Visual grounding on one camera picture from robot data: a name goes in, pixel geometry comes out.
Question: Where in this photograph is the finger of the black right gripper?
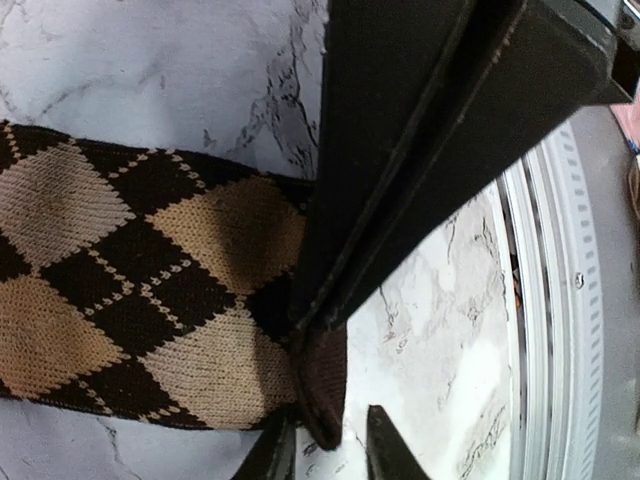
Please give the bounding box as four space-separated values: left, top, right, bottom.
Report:
304 0 640 334
287 0 531 334

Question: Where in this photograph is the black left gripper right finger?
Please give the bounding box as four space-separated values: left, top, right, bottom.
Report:
366 405 430 480

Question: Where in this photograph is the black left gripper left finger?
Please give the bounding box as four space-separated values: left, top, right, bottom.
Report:
234 412 296 480

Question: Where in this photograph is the brown argyle sock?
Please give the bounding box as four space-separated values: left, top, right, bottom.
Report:
1 121 346 449

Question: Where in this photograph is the aluminium front rail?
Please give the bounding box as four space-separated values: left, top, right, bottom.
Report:
497 122 604 479

